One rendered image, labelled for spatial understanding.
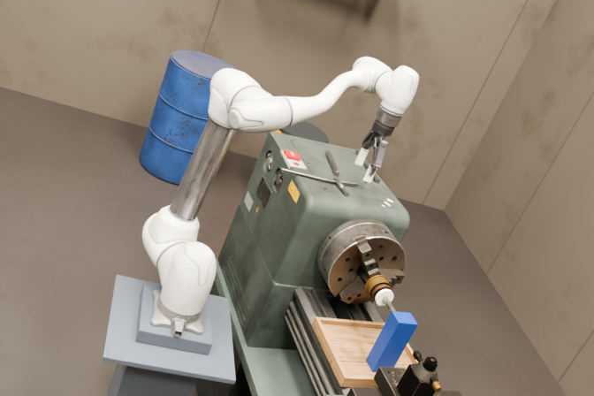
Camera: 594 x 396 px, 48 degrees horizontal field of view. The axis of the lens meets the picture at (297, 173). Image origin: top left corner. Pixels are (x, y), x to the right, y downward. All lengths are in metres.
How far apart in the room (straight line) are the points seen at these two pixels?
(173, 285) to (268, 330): 0.64
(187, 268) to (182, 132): 2.61
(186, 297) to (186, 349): 0.19
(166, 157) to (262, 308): 2.35
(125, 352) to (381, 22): 3.94
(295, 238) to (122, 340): 0.73
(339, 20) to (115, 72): 1.84
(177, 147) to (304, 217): 2.43
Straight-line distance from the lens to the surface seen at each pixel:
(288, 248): 2.55
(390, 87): 2.36
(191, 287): 2.24
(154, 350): 2.31
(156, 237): 2.37
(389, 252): 2.51
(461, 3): 5.77
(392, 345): 2.34
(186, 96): 4.66
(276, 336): 2.81
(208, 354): 2.36
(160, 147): 4.85
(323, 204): 2.49
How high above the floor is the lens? 2.26
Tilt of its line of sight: 23 degrees down
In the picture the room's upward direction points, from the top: 23 degrees clockwise
